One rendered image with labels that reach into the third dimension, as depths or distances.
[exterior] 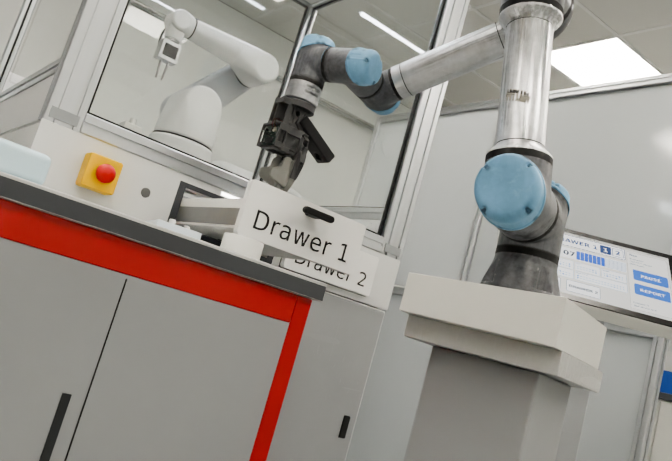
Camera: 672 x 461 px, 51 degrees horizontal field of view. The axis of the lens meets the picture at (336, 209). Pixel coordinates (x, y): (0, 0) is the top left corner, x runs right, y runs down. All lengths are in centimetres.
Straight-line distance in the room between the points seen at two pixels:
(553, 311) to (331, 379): 90
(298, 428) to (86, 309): 102
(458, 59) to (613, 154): 168
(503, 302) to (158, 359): 55
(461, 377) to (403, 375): 228
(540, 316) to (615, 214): 188
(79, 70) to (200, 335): 75
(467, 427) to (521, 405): 10
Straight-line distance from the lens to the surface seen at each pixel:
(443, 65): 155
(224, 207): 146
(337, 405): 196
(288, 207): 140
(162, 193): 164
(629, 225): 298
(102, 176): 152
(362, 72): 147
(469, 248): 342
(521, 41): 135
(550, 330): 116
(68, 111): 159
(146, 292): 101
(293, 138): 150
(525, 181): 120
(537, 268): 132
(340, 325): 192
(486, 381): 126
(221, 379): 108
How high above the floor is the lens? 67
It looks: 10 degrees up
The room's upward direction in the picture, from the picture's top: 16 degrees clockwise
